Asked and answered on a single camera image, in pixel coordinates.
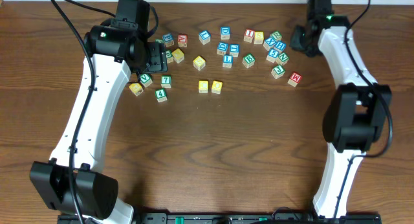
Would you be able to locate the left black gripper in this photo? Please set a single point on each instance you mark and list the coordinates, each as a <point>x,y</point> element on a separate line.
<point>156,57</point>

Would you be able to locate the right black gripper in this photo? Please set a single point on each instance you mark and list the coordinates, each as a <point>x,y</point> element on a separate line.
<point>298,39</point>

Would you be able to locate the yellow C block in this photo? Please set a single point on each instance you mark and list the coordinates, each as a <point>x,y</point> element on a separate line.
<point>203,86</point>

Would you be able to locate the yellow O block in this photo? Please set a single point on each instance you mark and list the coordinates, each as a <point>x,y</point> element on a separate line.
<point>217,87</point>

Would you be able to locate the blue l block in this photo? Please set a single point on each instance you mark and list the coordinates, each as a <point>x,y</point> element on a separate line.
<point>227,61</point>
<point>204,37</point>

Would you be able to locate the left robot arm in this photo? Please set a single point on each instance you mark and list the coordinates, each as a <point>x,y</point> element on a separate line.
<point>72,181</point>

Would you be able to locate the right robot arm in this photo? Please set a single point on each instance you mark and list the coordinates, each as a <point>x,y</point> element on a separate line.
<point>357,112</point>

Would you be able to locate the green J block left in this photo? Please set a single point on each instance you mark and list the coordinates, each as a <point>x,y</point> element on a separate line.
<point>169,56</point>

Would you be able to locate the green j block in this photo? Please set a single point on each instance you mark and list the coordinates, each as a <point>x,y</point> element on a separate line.
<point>278,71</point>
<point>169,56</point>

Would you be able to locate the green V block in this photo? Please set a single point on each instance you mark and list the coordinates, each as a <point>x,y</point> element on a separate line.
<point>145,80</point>

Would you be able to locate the green 7 block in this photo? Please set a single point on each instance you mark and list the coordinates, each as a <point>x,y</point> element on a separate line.
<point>166,82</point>

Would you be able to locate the yellow K block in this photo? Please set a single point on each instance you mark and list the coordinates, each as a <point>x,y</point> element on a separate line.
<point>178,55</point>

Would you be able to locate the blue P block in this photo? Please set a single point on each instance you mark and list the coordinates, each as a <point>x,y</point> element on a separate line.
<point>168,40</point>

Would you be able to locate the blue H block right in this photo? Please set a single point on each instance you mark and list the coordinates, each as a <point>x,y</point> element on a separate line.
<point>280,46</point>

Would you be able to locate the blue h block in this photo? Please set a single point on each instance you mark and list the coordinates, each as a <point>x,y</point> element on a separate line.
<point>280,46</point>
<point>234,50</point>

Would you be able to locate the green 4 block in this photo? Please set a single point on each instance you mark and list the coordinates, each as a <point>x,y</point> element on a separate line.
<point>161,95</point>

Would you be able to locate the green R block upper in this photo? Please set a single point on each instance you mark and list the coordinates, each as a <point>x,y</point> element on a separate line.
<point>277,36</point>

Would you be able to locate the yellow G block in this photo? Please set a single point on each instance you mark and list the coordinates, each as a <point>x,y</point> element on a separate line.
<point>136,89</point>

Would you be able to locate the red A block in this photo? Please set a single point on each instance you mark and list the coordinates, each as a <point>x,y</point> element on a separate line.
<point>182,40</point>

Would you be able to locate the blue 5 block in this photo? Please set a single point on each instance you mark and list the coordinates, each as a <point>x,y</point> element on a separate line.
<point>272,55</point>

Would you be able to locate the blue X block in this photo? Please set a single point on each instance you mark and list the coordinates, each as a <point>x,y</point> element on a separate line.
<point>269,43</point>

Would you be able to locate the red M block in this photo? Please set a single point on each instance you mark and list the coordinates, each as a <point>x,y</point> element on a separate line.
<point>294,79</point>

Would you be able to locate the yellow S block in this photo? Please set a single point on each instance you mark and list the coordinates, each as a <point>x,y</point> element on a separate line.
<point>199,63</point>

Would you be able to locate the green J block right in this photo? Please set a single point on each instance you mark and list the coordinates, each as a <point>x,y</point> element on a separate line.
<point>278,71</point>

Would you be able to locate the yellow block top right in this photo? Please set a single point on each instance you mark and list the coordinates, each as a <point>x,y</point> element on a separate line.
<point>258,37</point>

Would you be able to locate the red I block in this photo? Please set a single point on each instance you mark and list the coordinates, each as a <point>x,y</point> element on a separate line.
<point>248,35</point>

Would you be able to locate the green B block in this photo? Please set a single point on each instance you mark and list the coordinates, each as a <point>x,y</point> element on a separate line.
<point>248,60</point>

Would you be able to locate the blue D block lower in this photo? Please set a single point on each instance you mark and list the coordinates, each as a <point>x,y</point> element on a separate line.
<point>222,48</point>

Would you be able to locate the blue d block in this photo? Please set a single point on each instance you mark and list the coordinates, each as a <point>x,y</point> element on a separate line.
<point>222,48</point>
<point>225,33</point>

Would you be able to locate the blue H block left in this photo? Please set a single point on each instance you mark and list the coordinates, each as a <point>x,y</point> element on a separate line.
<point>234,50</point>

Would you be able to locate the blue D block upper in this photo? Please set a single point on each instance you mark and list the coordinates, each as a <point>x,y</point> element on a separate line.
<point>225,33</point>

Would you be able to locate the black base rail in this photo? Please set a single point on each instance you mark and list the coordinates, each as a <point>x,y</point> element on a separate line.
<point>281,217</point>

